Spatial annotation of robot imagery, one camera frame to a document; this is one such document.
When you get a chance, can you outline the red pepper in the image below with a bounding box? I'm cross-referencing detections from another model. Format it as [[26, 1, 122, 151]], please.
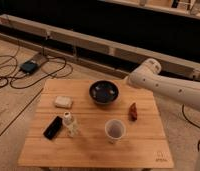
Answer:
[[129, 103, 137, 121]]

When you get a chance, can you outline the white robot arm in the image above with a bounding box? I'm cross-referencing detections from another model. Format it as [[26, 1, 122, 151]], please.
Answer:
[[126, 58, 200, 111]]

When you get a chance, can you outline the white sponge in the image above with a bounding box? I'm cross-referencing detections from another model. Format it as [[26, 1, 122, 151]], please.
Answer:
[[54, 96, 73, 109]]

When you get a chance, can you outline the dark blue bowl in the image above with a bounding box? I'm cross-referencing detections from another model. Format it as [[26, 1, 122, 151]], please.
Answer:
[[89, 80, 119, 105]]

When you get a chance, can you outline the wooden table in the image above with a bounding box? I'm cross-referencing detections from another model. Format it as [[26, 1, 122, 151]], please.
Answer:
[[18, 79, 174, 168]]

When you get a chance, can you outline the clear plastic cup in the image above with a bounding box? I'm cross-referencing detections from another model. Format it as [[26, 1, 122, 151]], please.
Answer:
[[105, 119, 126, 144]]

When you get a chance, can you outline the clear plastic bottle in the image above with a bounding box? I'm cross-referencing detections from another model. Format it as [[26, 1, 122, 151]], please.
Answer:
[[63, 112, 78, 137]]

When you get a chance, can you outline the black rectangular box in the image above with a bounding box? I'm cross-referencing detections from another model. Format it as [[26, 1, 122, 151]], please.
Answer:
[[43, 116, 62, 140]]

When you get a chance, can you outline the black floor cable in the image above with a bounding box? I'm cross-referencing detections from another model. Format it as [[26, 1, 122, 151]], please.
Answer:
[[0, 39, 74, 90]]

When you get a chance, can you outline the black cable at right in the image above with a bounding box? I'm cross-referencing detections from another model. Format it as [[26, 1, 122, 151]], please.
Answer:
[[181, 104, 200, 152]]

